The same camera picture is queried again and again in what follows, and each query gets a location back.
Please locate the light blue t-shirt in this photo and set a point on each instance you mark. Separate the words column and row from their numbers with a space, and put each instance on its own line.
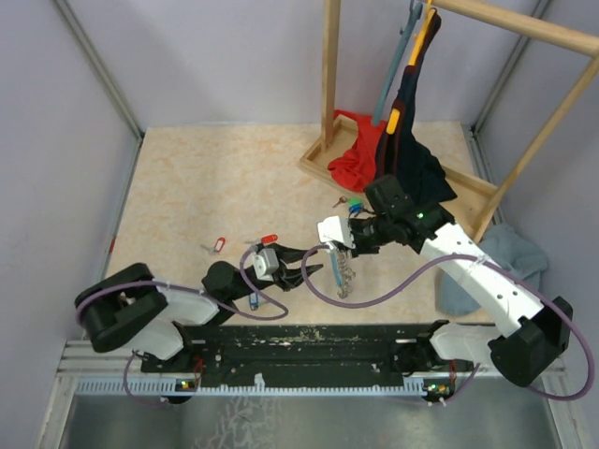
column 509, row 250

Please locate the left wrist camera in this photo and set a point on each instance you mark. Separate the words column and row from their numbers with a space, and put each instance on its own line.
column 265, row 264

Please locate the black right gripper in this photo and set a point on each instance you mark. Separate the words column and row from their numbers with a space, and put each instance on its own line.
column 359, row 249

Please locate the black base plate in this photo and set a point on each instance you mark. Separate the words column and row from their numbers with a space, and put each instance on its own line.
column 301, row 356

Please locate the yellow hanger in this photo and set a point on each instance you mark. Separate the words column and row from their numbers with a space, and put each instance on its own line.
column 395, row 114

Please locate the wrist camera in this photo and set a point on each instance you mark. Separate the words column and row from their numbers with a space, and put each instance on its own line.
column 336, row 230
column 265, row 264

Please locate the red tag key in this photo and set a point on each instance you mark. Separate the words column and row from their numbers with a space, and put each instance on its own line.
column 265, row 240
column 215, row 248

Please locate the wooden clothes rack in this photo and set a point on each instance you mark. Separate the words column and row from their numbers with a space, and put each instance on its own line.
column 460, row 71

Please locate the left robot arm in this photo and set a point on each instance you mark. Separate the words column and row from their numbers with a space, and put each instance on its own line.
column 134, row 309

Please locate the navy jersey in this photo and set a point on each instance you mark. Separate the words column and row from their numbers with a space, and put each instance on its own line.
column 417, row 170

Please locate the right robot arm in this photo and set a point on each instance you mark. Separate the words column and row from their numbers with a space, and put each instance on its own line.
column 527, row 335

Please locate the red t-shirt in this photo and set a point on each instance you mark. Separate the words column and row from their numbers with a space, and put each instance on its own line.
column 356, row 168

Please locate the grey-blue hanger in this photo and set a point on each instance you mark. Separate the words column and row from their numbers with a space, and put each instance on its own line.
column 415, row 12

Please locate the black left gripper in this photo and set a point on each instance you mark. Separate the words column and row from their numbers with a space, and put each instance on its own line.
column 289, row 279

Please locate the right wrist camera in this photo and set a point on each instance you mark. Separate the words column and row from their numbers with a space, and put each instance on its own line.
column 336, row 230

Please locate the white cable duct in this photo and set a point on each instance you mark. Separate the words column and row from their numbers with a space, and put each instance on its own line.
column 150, row 387

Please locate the large keyring with blue grip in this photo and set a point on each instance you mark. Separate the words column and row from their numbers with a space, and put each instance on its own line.
column 342, row 272

